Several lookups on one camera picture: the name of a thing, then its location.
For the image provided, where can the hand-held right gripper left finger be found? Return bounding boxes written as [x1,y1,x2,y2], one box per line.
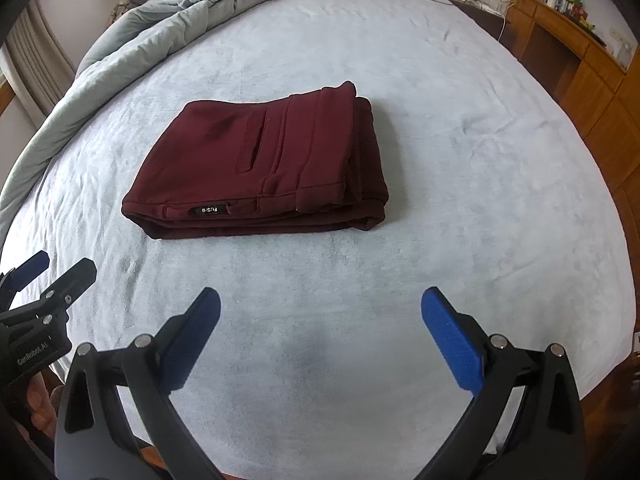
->
[52,287,223,480]

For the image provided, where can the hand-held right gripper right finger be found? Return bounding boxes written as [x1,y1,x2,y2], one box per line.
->
[415,287,586,480]

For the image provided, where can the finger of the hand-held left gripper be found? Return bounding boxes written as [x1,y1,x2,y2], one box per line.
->
[0,252,49,301]
[42,258,97,307]

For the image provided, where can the maroon pants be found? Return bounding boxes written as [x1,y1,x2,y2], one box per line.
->
[121,80,391,241]

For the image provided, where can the person's left hand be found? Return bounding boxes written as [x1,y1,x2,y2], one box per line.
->
[25,370,63,431]

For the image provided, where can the bed with white sheet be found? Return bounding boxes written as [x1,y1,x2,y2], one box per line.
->
[0,0,631,480]

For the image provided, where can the beige curtain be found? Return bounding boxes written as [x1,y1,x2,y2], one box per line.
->
[2,0,76,116]

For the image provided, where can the grey duvet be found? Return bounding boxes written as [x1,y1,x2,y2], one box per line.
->
[0,0,371,241]

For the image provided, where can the brown crumpled cloth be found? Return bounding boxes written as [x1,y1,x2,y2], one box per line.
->
[112,0,156,26]

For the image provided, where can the wooden desk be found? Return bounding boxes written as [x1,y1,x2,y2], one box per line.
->
[505,0,640,196]

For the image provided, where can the clutter of small desk items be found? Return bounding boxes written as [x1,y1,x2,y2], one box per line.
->
[560,0,608,36]

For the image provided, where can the wooden window frame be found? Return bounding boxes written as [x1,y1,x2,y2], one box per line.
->
[0,77,15,121]

